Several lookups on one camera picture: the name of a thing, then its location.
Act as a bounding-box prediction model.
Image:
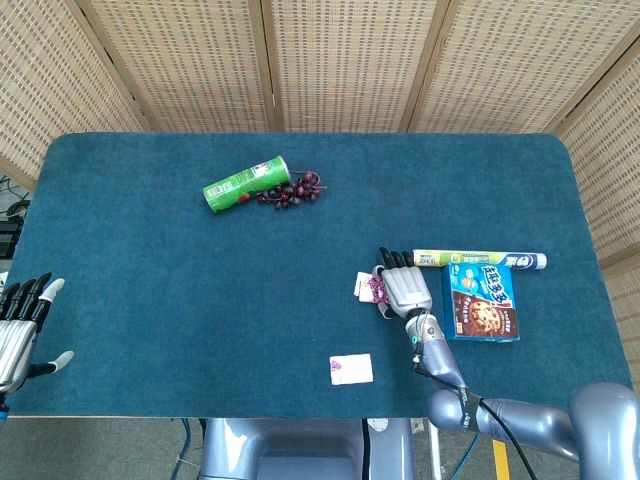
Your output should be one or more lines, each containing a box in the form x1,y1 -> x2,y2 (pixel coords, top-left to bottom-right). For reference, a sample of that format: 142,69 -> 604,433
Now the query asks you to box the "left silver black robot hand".
0,272 -> 76,396

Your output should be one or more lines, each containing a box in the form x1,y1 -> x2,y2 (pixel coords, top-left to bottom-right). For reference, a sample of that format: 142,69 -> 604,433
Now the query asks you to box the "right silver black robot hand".
372,246 -> 434,321

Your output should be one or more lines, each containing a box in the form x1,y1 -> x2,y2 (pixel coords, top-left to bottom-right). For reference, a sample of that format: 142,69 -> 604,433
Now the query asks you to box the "blue cookie box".
440,261 -> 520,343

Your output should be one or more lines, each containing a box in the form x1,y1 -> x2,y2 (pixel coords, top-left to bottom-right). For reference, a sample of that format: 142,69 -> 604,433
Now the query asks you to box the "cling film roll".
411,249 -> 548,271

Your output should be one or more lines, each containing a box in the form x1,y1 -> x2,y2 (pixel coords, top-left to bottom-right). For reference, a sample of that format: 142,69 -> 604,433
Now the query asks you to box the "black device box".
0,219 -> 24,259

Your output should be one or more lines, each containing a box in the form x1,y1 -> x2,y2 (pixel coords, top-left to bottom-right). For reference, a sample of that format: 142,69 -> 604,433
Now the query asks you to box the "dark red grape bunch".
256,170 -> 329,210

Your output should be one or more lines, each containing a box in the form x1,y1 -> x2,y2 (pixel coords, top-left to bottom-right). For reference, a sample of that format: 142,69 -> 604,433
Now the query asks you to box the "blue felt table mat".
7,132 -> 635,419

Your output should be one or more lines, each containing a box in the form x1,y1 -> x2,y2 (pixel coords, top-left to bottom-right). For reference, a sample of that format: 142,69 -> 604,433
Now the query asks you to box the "white metal leg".
428,432 -> 444,480

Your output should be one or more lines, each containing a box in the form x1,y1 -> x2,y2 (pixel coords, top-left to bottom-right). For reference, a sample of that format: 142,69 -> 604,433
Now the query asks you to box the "silver blue robot torso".
199,417 -> 416,480

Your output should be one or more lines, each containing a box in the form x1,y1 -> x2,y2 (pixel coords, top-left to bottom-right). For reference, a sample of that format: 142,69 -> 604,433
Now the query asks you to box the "yellow floor tape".
492,438 -> 512,480

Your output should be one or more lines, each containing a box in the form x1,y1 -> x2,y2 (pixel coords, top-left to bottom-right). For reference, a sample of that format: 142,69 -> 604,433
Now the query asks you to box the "green chip can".
202,155 -> 292,216

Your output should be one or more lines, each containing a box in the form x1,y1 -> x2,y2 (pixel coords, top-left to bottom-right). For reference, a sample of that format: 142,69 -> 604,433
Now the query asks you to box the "woven bamboo screen panel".
0,0 -> 151,194
407,0 -> 640,135
259,0 -> 454,134
77,0 -> 284,134
552,37 -> 640,431

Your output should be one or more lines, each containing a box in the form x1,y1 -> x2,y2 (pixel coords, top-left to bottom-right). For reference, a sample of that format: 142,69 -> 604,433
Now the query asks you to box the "black cable tangle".
0,174 -> 32,221

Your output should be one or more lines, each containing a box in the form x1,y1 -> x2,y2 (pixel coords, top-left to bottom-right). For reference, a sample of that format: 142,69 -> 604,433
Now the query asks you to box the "blue cable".
449,434 -> 476,480
172,418 -> 196,474

